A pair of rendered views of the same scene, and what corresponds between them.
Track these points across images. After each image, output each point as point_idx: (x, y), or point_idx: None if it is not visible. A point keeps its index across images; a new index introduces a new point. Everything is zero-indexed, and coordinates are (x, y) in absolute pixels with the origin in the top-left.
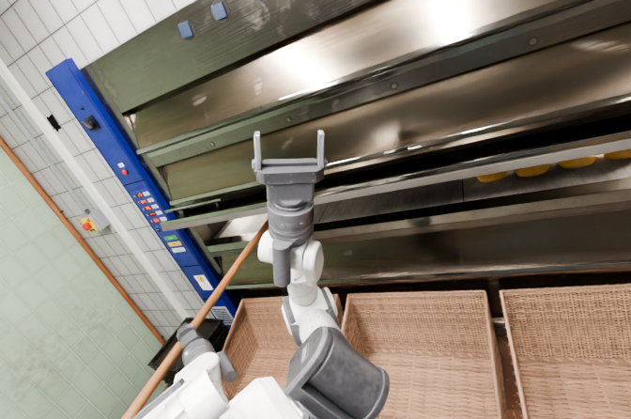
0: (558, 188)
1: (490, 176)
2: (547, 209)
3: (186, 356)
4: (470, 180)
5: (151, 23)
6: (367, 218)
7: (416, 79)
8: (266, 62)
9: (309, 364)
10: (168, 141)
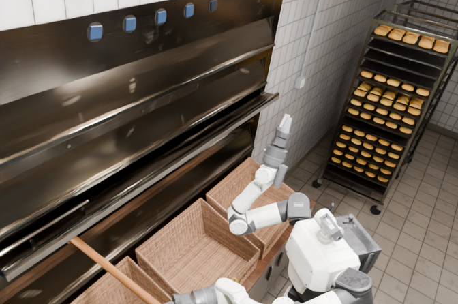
0: None
1: None
2: (223, 142)
3: (205, 300)
4: None
5: (60, 16)
6: None
7: (205, 82)
8: (138, 67)
9: (309, 202)
10: (33, 152)
